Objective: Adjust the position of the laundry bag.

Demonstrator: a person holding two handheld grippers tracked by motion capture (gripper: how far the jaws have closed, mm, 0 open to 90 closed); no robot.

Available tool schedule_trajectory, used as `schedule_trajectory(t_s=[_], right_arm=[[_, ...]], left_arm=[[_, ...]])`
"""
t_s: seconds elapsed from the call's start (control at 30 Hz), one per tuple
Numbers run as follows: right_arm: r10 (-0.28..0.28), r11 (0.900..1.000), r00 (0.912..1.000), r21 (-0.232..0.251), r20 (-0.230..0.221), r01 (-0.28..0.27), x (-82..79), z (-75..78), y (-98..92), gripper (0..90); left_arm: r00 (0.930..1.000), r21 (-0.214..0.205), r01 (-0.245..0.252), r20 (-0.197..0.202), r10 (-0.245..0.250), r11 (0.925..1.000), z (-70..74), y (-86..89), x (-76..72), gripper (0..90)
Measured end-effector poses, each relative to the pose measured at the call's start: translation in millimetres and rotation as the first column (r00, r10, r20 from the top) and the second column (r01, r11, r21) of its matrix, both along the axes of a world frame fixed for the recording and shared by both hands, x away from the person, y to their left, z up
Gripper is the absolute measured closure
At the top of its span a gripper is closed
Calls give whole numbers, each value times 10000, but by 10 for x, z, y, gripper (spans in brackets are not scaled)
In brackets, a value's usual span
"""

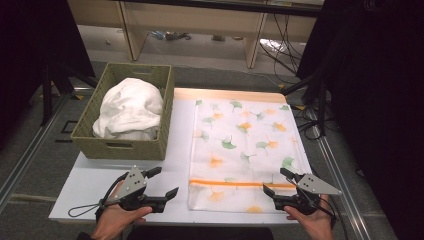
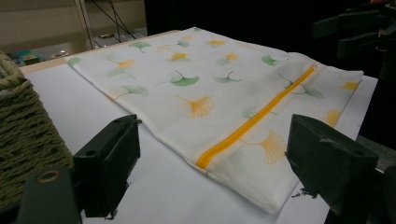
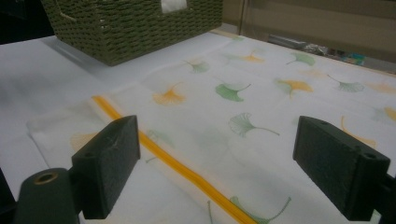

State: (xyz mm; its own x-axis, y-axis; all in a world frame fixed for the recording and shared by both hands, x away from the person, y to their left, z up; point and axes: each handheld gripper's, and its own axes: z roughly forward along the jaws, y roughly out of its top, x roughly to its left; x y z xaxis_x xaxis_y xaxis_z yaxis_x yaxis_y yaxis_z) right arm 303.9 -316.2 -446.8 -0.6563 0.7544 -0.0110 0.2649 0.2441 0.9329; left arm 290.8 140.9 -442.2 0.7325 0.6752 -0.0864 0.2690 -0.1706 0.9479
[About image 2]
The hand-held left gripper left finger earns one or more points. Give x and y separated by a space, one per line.
109 161

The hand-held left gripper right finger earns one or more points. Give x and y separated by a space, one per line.
330 165

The green woven basket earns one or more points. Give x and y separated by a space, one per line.
25 130

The white leaf-print laundry bag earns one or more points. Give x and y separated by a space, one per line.
202 81

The wooden shelf unit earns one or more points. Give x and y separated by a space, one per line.
40 21

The teal clutter on floor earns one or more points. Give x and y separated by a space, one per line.
28 56

